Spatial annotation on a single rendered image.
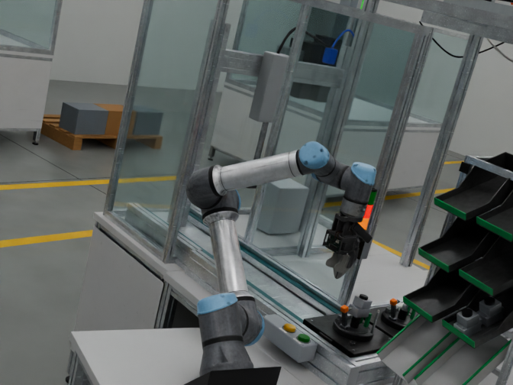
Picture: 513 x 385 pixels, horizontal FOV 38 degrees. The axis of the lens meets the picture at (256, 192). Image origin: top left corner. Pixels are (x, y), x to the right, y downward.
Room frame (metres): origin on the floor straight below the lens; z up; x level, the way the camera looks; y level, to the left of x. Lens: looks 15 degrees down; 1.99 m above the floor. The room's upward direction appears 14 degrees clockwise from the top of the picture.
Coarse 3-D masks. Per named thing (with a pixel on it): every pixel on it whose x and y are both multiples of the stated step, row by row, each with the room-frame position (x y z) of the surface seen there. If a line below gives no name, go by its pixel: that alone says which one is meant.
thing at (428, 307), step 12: (444, 276) 2.21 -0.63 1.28; (456, 276) 2.24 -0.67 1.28; (420, 288) 2.17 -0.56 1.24; (432, 288) 2.19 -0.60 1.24; (444, 288) 2.19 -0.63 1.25; (456, 288) 2.18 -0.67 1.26; (468, 288) 2.09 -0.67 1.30; (408, 300) 2.11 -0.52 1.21; (420, 300) 2.14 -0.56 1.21; (432, 300) 2.13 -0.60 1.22; (444, 300) 2.13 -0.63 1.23; (456, 300) 2.12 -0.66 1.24; (468, 300) 2.10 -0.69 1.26; (420, 312) 2.07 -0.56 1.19; (432, 312) 2.08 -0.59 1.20; (444, 312) 2.05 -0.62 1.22
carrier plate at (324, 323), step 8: (304, 320) 2.34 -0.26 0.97; (312, 320) 2.34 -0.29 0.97; (320, 320) 2.36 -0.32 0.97; (328, 320) 2.38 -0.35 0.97; (312, 328) 2.30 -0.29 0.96; (320, 328) 2.29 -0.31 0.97; (328, 328) 2.31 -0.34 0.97; (376, 328) 2.41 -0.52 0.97; (328, 336) 2.25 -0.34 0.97; (336, 336) 2.26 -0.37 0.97; (376, 336) 2.34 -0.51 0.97; (384, 336) 2.36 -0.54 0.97; (336, 344) 2.22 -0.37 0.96; (344, 344) 2.22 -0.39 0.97; (360, 344) 2.25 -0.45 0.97; (368, 344) 2.27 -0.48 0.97; (376, 344) 2.28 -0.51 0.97; (384, 344) 2.30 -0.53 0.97; (344, 352) 2.19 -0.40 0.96; (352, 352) 2.17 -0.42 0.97; (360, 352) 2.19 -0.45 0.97; (368, 352) 2.21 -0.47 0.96
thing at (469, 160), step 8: (464, 160) 2.22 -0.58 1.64; (472, 160) 2.20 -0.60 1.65; (480, 160) 2.18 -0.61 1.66; (488, 168) 2.16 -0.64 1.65; (496, 168) 2.14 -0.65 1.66; (464, 176) 2.20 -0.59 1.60; (504, 176) 2.11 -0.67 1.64; (512, 176) 2.10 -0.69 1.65; (448, 216) 2.21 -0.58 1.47; (448, 224) 2.21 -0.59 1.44; (432, 264) 2.21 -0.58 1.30; (432, 272) 2.21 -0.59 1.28; (416, 312) 2.21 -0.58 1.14; (512, 344) 1.97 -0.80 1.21; (512, 352) 1.97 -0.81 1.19; (512, 360) 1.97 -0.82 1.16; (504, 368) 1.97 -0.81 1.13; (504, 376) 1.97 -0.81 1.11; (392, 384) 2.22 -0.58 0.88; (400, 384) 2.21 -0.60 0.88; (496, 384) 1.98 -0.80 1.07; (504, 384) 1.97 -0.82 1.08
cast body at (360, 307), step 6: (360, 294) 2.34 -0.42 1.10; (354, 300) 2.34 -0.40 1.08; (360, 300) 2.32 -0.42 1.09; (366, 300) 2.33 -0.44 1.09; (354, 306) 2.32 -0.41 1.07; (360, 306) 2.31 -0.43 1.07; (366, 306) 2.32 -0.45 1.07; (354, 312) 2.31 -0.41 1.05; (360, 312) 2.31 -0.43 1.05; (366, 312) 2.33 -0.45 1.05
